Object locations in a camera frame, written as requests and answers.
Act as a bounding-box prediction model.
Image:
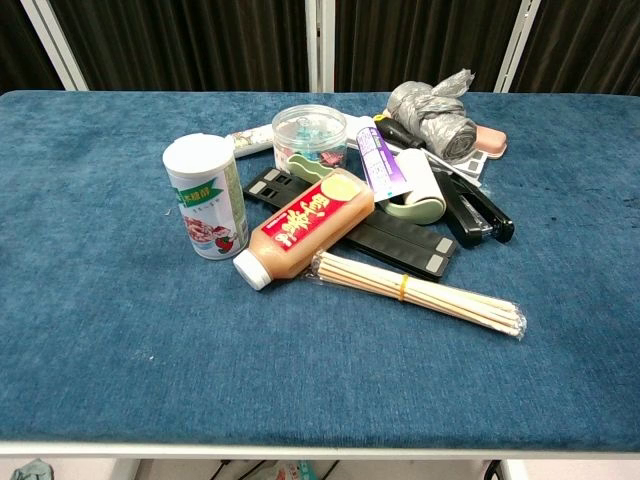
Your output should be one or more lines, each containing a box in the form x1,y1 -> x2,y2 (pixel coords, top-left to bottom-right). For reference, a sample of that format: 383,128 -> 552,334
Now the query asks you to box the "white green drink can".
161,133 -> 250,261

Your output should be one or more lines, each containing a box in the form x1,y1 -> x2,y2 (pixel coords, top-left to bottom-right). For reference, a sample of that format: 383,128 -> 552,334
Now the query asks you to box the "orange juice bottle red label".
232,167 -> 376,291

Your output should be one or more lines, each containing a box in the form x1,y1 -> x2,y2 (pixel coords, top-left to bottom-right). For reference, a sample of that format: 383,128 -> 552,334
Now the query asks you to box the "black plastic folding stand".
242,166 -> 458,280

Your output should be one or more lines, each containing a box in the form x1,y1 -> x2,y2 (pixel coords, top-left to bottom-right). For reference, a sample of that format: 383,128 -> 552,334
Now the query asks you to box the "purple and white tube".
355,125 -> 404,203

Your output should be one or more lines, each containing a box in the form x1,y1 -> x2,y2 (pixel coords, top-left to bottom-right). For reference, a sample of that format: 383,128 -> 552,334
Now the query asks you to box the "clear jar of binder clips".
271,105 -> 349,171

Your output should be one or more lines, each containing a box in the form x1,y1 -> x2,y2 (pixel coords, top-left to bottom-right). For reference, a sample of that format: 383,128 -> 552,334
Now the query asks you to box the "green lint roller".
286,148 -> 448,224

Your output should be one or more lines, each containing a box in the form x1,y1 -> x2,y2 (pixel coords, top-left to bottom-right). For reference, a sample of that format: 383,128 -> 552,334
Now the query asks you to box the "bundle of wooden chopsticks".
308,251 -> 528,342

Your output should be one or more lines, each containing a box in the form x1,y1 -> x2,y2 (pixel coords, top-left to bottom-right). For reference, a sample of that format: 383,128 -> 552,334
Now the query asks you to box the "white patterned roll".
224,125 -> 276,160

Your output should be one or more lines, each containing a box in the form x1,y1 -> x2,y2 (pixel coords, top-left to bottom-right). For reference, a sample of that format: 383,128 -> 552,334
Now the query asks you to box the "black stapler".
432,168 -> 516,250

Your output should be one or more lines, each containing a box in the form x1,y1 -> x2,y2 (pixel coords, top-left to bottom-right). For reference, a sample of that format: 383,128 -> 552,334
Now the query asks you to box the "grey garbage bag roll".
387,68 -> 478,162

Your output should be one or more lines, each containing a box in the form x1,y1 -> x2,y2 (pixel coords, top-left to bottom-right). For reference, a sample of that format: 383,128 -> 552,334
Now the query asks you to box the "sheet of grey sticker pads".
426,147 -> 490,179

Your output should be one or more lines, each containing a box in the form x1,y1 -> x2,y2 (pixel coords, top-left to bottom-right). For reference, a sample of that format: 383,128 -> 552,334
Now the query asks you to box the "blue velvet table cloth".
0,90 -> 640,452

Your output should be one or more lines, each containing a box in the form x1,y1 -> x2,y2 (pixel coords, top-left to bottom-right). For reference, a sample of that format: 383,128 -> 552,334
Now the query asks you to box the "pink eraser block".
473,123 -> 509,160

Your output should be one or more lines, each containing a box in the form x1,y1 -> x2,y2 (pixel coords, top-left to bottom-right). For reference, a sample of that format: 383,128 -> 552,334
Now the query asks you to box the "dark curtain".
0,0 -> 640,95

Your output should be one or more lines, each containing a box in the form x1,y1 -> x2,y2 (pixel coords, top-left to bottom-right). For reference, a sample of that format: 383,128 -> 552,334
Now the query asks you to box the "black handle screwdriver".
373,113 -> 483,187

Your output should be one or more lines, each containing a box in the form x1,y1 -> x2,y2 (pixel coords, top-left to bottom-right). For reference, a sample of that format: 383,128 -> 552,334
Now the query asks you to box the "white partition frame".
19,0 -> 543,94

